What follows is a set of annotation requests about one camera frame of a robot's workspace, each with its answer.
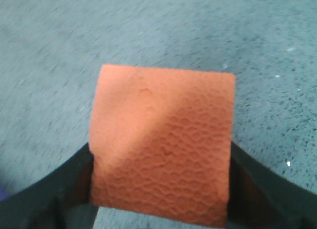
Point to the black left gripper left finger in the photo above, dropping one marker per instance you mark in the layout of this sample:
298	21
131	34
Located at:
60	200

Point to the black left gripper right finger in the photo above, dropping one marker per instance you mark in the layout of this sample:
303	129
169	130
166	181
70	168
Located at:
261	199

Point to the orange foam cube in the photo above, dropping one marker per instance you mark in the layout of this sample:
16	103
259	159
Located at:
161	142

